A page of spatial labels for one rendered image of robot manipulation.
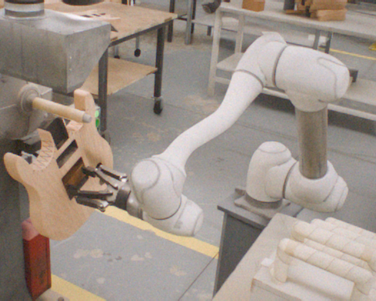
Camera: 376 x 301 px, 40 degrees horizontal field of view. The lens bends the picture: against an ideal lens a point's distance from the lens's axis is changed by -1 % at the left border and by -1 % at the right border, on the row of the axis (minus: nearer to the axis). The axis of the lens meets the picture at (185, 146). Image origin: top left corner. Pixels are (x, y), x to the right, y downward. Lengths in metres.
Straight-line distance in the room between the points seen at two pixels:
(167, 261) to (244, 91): 1.59
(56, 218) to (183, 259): 1.50
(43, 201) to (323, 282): 0.78
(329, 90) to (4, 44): 0.88
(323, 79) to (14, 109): 0.89
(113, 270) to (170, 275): 0.30
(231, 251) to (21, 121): 1.07
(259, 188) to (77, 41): 1.08
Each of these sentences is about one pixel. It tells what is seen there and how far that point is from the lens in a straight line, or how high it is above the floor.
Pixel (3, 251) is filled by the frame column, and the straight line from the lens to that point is 2.03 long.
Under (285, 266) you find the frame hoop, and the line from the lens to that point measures 1.15.
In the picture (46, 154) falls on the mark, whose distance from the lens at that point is 1.49.
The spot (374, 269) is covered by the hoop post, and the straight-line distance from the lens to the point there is 1.18.
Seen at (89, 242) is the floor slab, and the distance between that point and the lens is 3.08.
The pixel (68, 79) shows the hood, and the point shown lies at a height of 1.42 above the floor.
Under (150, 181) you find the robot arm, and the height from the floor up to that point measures 1.23.
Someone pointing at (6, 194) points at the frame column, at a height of 0.85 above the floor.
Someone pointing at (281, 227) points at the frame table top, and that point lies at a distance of 1.67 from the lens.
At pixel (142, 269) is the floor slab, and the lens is 2.90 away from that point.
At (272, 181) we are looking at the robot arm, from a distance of 2.05.
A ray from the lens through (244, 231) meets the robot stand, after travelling 2.16.
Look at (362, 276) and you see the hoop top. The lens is 1.09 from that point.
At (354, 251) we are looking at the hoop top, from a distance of 1.16.
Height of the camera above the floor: 1.85
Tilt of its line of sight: 26 degrees down
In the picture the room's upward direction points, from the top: 5 degrees clockwise
